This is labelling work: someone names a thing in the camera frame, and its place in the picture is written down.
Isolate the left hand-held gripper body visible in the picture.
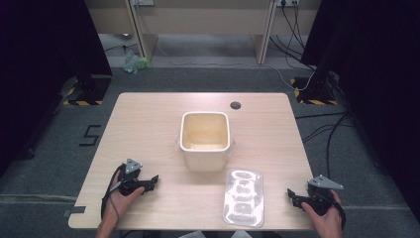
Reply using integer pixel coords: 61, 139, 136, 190
117, 158, 152, 197

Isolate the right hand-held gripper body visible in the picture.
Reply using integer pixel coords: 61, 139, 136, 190
296, 175, 345, 217

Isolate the person's right hand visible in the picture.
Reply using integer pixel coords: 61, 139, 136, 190
300, 189, 345, 238

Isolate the person's left hand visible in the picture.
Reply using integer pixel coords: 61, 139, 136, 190
103, 170, 146, 227

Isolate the clear plastic blister tray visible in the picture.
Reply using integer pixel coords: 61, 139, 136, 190
222, 169, 265, 229

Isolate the cream plastic bin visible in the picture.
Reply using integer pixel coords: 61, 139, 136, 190
176, 111, 235, 174

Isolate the grey tape strip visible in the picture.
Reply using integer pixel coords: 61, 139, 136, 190
61, 205, 87, 218

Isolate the black striped stand base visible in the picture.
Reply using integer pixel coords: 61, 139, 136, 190
62, 74, 113, 107
289, 76, 340, 106

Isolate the green plastic bag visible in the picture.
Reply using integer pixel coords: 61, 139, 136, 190
121, 52, 154, 75

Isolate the black curtain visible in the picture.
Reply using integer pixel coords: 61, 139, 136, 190
300, 0, 420, 226
0, 0, 113, 179

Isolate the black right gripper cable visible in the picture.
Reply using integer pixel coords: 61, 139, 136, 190
332, 197, 348, 232

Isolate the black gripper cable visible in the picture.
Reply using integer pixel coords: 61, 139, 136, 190
332, 197, 348, 232
100, 164, 124, 230

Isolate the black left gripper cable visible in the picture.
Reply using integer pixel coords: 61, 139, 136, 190
100, 164, 124, 230

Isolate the thin black floor cable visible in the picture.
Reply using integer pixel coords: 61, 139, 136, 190
104, 42, 139, 55

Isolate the black power cables bundle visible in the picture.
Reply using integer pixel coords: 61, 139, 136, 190
268, 3, 316, 71

